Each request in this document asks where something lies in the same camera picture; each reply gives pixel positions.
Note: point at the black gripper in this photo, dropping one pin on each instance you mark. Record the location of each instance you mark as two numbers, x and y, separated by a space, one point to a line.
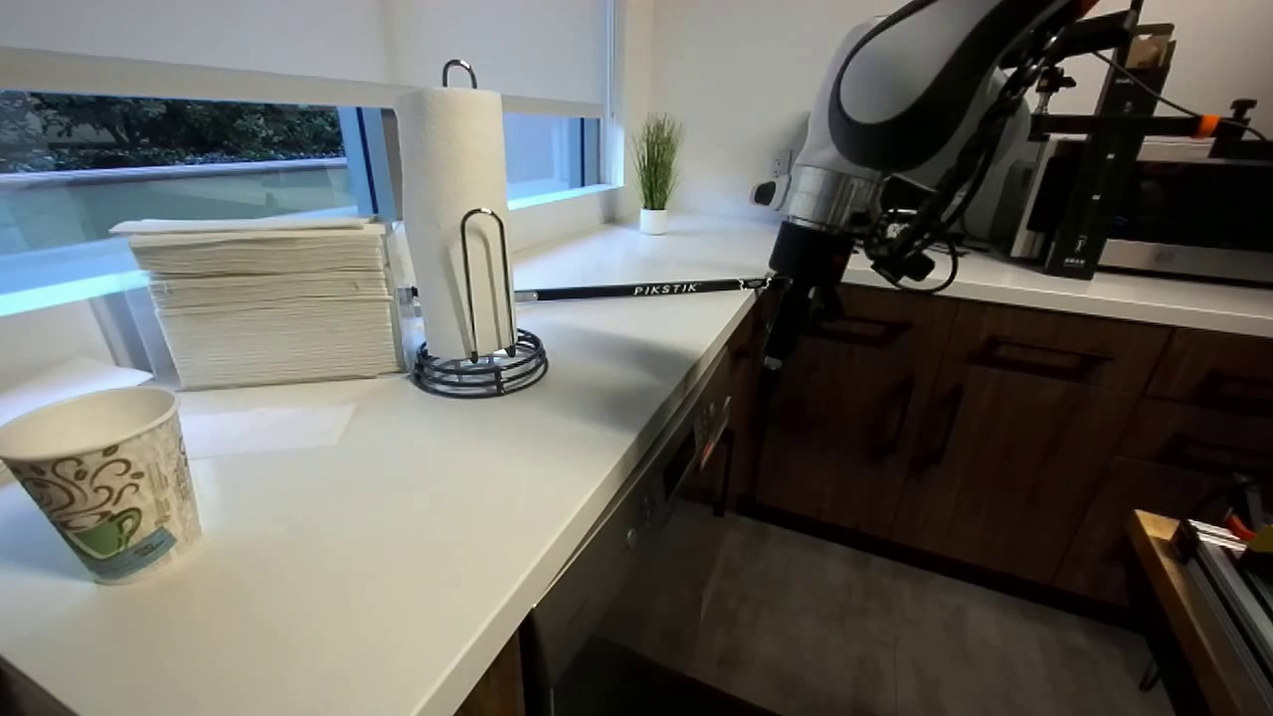
804 258

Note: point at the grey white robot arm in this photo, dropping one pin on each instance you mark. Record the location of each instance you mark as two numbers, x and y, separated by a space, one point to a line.
918 94

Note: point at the stainless steel dishwasher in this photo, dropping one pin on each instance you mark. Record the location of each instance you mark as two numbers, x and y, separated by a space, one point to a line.
638 533

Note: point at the long black stick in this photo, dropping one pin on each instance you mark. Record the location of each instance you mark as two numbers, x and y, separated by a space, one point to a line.
638 289

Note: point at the small green potted plant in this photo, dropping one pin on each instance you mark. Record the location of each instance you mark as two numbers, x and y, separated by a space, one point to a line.
660 167

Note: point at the brown wooden cabinet unit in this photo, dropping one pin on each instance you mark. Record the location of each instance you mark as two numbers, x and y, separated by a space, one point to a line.
1008 422

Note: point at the paper towel roll on holder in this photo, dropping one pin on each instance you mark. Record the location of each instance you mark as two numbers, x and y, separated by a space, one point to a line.
483 359

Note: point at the white paper towel roll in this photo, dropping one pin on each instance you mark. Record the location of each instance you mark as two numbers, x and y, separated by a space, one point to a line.
446 201

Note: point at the black countertop appliance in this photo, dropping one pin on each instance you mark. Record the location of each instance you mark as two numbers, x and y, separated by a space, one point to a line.
1167 201

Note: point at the wooden side table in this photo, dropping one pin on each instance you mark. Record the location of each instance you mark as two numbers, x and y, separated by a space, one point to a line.
1177 611

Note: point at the grey tray with tools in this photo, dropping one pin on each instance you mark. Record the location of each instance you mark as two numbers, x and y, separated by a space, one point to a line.
1235 570

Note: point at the white napkin stack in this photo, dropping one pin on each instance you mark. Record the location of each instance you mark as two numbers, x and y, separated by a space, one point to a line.
271 299

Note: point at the white roller window blind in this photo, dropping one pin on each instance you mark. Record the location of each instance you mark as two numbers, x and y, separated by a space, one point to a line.
263 47

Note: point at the patterned paper cup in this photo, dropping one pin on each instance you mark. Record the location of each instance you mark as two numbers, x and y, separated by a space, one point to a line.
115 490

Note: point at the black metal frame stand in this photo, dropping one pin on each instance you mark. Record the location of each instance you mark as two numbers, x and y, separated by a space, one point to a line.
1109 147

